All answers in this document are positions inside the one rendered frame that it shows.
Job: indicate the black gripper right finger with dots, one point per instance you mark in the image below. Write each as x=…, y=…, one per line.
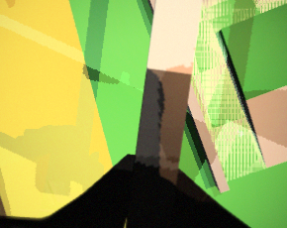
x=193, y=207

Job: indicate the green mat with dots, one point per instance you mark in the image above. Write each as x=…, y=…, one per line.
x=114, y=36

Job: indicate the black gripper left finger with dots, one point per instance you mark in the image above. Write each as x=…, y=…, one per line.
x=103, y=205

